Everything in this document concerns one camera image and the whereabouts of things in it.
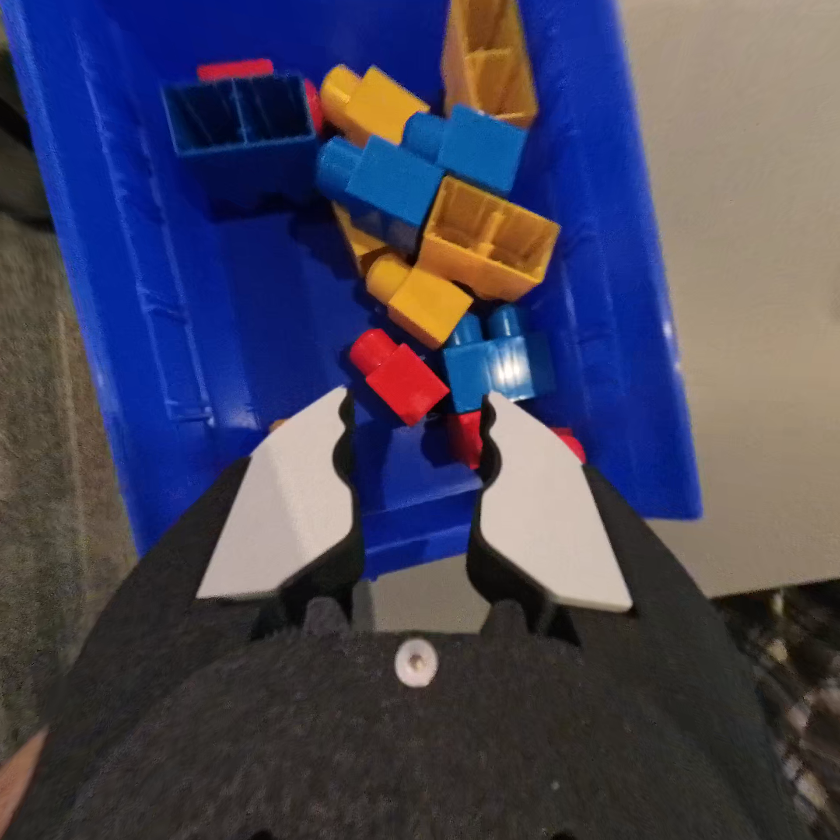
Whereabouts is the pile of plastic building blocks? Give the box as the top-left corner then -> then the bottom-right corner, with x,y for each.
161,0 -> 585,470

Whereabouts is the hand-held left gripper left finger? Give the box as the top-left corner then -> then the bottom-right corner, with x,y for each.
196,386 -> 365,601

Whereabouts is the person's plaid shirt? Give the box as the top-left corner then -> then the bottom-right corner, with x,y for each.
712,581 -> 840,840

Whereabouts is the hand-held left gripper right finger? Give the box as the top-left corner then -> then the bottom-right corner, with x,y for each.
467,392 -> 634,614

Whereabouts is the blue plastic bin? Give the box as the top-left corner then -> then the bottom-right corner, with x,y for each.
0,0 -> 703,578

